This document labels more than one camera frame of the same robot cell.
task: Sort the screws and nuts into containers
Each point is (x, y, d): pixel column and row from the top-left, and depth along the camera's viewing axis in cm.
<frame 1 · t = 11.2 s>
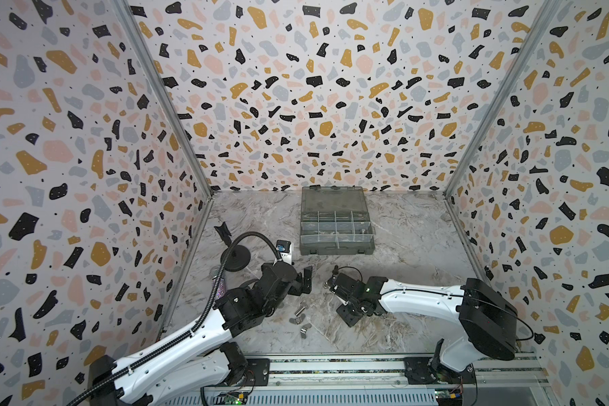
left hand: (302, 267, 74), fingers open
right hand: (347, 312, 84), fingers open
black microphone stand: (240, 256, 102), on the table
grey compartment organizer box: (335, 220, 120), on the table

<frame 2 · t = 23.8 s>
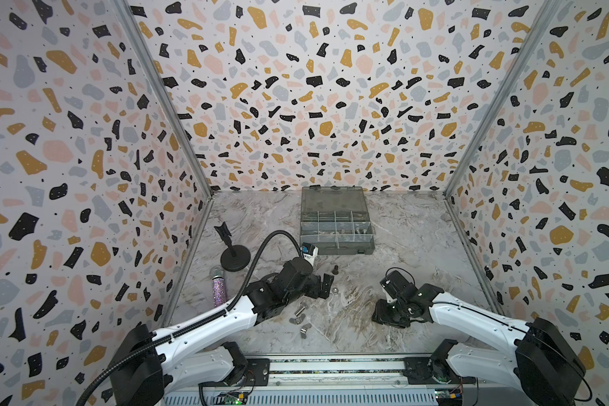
left hand: (325, 275, 77), fingers open
right hand: (376, 320, 83), fingers open
the named things where they were.

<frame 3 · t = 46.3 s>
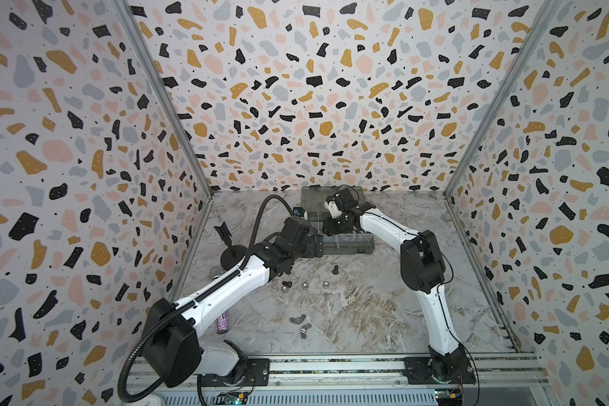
left hand: (312, 239, 81), fingers open
right hand: (329, 227, 101), fingers open
black hex bolt: (287, 283, 94), on the table
the other named things where they were.

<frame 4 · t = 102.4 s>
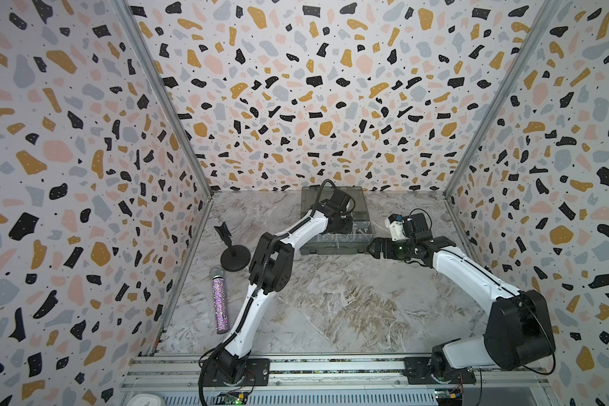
left hand: (352, 226, 100), fingers closed
right hand: (379, 248, 87), fingers open
